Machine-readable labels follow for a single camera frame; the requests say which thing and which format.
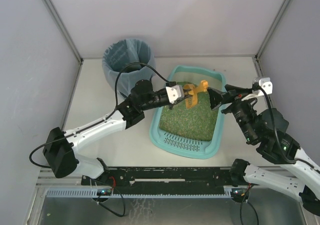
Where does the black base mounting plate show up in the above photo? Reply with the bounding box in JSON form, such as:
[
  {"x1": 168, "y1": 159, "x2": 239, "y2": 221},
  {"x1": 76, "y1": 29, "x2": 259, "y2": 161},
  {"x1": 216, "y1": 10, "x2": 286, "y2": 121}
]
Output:
[{"x1": 81, "y1": 166, "x2": 247, "y2": 192}]

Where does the orange litter scoop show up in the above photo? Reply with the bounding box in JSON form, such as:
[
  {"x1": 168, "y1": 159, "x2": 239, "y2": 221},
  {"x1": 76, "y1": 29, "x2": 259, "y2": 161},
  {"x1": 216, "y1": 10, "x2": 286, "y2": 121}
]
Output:
[{"x1": 183, "y1": 80, "x2": 209, "y2": 109}]

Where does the right base black cable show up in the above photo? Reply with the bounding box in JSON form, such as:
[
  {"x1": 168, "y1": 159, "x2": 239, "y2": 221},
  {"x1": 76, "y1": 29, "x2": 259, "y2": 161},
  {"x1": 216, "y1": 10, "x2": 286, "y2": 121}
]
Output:
[{"x1": 232, "y1": 184, "x2": 260, "y2": 225}]

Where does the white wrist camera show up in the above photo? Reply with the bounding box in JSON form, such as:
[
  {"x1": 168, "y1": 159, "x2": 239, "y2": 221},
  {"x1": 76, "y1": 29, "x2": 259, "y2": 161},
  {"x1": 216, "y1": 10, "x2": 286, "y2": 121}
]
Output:
[
  {"x1": 241, "y1": 77, "x2": 273, "y2": 101},
  {"x1": 165, "y1": 84, "x2": 185, "y2": 104}
]

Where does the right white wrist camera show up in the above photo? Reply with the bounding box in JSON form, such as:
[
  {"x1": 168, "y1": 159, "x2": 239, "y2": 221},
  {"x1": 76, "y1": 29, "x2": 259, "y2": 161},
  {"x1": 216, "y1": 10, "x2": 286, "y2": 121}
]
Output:
[{"x1": 241, "y1": 77, "x2": 273, "y2": 101}]

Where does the left base black cable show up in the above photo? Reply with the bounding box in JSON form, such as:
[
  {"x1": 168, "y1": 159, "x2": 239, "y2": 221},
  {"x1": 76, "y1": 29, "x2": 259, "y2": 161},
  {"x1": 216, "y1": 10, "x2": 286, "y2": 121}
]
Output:
[{"x1": 96, "y1": 179, "x2": 126, "y2": 218}]

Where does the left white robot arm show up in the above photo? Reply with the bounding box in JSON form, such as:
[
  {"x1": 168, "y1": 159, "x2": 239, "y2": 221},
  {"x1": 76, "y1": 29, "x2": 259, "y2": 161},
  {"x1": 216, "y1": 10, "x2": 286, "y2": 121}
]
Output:
[{"x1": 42, "y1": 80, "x2": 195, "y2": 179}]

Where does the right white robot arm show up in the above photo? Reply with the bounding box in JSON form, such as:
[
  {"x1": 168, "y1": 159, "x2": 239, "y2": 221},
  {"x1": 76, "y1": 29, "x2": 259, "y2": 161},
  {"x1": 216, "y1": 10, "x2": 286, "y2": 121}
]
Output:
[{"x1": 207, "y1": 84, "x2": 320, "y2": 216}]

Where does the teal litter box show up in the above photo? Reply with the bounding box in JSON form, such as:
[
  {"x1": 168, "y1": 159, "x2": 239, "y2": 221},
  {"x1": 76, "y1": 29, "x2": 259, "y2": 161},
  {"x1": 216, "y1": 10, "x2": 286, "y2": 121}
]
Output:
[{"x1": 149, "y1": 65, "x2": 226, "y2": 159}]

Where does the black trash bin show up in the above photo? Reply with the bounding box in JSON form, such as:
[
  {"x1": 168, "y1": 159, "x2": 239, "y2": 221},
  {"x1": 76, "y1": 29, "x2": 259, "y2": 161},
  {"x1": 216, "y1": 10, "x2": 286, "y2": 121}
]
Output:
[{"x1": 117, "y1": 64, "x2": 154, "y2": 98}]

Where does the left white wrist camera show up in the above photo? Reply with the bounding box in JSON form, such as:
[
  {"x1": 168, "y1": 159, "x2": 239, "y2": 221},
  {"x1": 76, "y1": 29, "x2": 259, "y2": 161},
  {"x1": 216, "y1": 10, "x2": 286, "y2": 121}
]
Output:
[{"x1": 165, "y1": 84, "x2": 185, "y2": 104}]

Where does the base black cable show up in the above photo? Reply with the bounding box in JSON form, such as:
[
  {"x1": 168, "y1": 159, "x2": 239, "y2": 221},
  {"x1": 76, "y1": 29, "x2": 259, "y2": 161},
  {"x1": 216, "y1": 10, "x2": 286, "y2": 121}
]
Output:
[
  {"x1": 232, "y1": 184, "x2": 260, "y2": 225},
  {"x1": 96, "y1": 179, "x2": 126, "y2": 218}
]

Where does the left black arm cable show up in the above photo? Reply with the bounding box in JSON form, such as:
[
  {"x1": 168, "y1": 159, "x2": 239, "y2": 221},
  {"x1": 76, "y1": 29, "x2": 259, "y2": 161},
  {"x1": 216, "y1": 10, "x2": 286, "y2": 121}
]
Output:
[{"x1": 28, "y1": 62, "x2": 173, "y2": 168}]

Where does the blue plastic bin liner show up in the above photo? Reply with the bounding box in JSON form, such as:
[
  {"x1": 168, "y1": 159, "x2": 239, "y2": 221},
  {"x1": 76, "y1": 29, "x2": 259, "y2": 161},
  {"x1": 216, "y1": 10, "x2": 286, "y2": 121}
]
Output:
[{"x1": 102, "y1": 38, "x2": 156, "y2": 89}]

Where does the green cat litter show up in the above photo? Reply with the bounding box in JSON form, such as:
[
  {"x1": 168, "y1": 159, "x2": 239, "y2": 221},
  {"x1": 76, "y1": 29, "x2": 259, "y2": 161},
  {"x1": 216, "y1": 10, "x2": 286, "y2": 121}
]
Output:
[{"x1": 159, "y1": 92, "x2": 218, "y2": 141}]

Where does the blue slotted cable duct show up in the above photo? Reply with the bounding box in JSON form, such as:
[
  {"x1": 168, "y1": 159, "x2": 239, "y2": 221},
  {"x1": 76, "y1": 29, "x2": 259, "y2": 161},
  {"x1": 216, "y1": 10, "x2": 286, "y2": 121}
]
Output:
[{"x1": 46, "y1": 186, "x2": 240, "y2": 199}]

